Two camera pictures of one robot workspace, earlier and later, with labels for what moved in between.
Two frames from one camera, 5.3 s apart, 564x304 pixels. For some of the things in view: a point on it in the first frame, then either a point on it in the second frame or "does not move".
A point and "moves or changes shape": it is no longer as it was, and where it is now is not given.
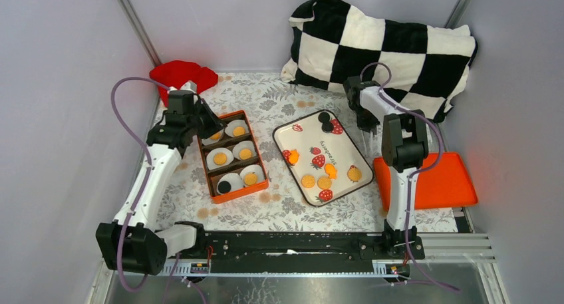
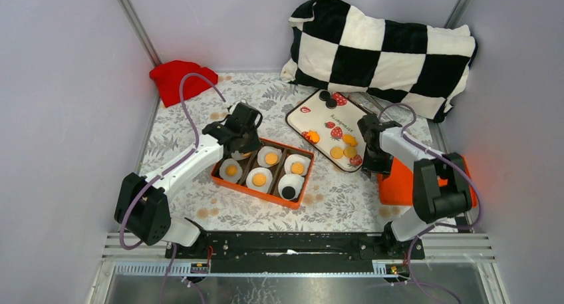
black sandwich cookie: (327, 127) to (331, 103)
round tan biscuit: (324, 183) to (350, 152)
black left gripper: (215, 124) to (255, 146)
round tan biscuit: (245, 154) to (271, 158)
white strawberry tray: (318, 157) to (328, 118)
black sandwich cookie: (324, 117) to (324, 95)
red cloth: (174, 74) does not move
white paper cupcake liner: (244, 170) to (264, 188)
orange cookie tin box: (231, 161) moves or changes shape
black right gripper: (369, 125) to (384, 169)
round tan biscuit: (220, 158) moves or changes shape
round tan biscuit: (250, 179) to (259, 179)
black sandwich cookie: (224, 187) to (288, 192)
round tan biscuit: (308, 181) to (336, 152)
